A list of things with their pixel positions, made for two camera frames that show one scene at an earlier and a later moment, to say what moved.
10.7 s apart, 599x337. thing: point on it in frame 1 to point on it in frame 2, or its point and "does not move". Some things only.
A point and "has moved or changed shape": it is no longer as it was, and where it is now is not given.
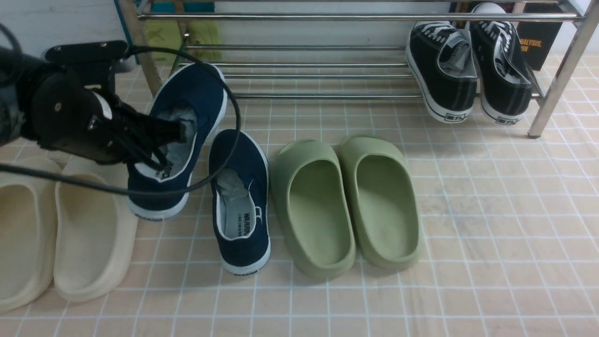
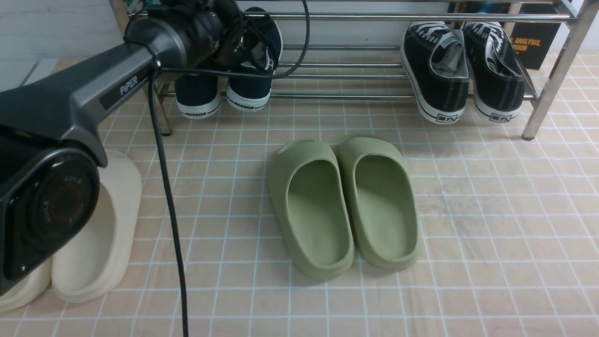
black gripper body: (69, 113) to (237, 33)
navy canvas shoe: (196, 94) has moved or changed shape
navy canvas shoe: (238, 175) to (250, 89)
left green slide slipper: (313, 195) does not move
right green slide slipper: (383, 201) does not move
